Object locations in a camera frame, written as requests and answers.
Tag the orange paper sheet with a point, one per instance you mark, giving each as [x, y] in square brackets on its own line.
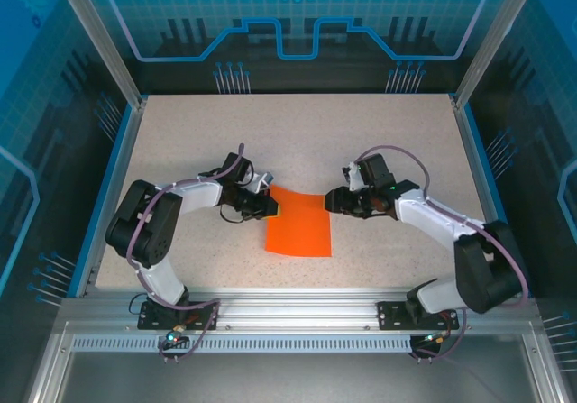
[297, 227]

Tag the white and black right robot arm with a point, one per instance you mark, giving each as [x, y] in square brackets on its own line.
[428, 222]

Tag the aluminium front beam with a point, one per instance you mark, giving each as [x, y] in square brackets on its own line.
[297, 308]

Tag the grey metal tray panel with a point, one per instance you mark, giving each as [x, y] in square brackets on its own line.
[293, 380]

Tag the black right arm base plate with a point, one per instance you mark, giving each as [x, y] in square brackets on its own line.
[392, 317]

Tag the aluminium side rail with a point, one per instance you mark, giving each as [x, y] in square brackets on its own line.
[121, 173]
[481, 173]

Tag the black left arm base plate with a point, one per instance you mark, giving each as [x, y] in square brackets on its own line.
[155, 317]

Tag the aluminium corner post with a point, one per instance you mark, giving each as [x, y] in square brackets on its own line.
[103, 38]
[493, 38]

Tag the aluminium lower frame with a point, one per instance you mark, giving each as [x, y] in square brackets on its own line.
[48, 369]

